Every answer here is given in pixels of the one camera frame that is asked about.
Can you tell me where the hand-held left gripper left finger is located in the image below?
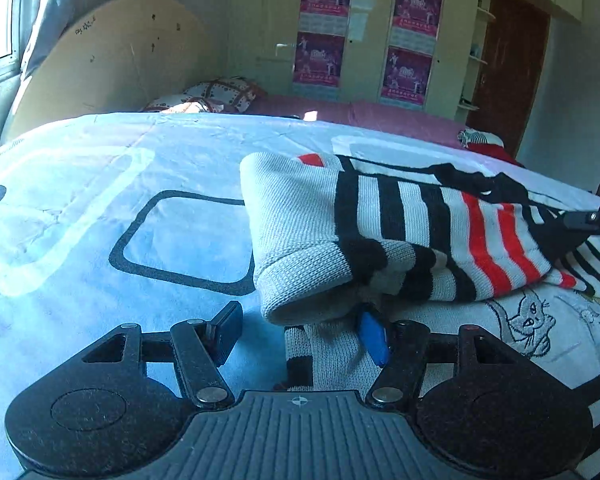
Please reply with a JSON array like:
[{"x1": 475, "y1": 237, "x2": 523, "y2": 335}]
[{"x1": 82, "y1": 301, "x2": 244, "y2": 409}]

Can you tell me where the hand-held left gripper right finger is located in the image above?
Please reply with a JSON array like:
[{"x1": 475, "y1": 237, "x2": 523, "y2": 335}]
[{"x1": 357, "y1": 306, "x2": 529, "y2": 406}]

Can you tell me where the striped knit sweater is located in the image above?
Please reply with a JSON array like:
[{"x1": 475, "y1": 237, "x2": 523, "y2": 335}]
[{"x1": 240, "y1": 151, "x2": 600, "y2": 480}]

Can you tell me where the red cloth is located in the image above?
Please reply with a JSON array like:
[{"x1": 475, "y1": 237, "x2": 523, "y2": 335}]
[{"x1": 467, "y1": 142, "x2": 525, "y2": 167}]

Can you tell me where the small striped cloth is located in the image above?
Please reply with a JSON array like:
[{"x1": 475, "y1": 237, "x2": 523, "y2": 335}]
[{"x1": 457, "y1": 129, "x2": 504, "y2": 149}]

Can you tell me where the brown wooden door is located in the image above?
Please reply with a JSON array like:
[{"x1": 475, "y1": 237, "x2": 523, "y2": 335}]
[{"x1": 466, "y1": 0, "x2": 551, "y2": 159}]

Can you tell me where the white corner shelf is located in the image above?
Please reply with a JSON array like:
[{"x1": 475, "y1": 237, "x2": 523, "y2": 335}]
[{"x1": 456, "y1": 0, "x2": 497, "y2": 112}]

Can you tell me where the blue patterned bed blanket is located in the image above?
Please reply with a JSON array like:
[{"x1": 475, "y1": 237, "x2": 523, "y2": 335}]
[{"x1": 0, "y1": 111, "x2": 600, "y2": 480}]

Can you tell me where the pink bed sheet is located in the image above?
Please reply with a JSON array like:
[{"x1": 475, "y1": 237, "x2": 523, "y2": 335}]
[{"x1": 250, "y1": 93, "x2": 506, "y2": 150}]

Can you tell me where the white dotted pillow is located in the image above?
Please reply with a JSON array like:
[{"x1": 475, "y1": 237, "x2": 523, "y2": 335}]
[{"x1": 141, "y1": 96, "x2": 216, "y2": 114}]

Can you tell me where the checked pillow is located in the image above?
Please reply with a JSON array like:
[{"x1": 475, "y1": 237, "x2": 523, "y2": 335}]
[{"x1": 180, "y1": 76, "x2": 269, "y2": 114}]

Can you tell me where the cream wardrobe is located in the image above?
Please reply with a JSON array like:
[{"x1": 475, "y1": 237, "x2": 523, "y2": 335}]
[{"x1": 229, "y1": 0, "x2": 487, "y2": 122}]

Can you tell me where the cream wooden headboard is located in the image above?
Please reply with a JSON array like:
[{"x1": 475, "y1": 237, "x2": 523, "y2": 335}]
[{"x1": 2, "y1": 0, "x2": 227, "y2": 142}]

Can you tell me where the grey curtain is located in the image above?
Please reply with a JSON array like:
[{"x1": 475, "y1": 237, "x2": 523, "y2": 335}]
[{"x1": 19, "y1": 0, "x2": 79, "y2": 80}]

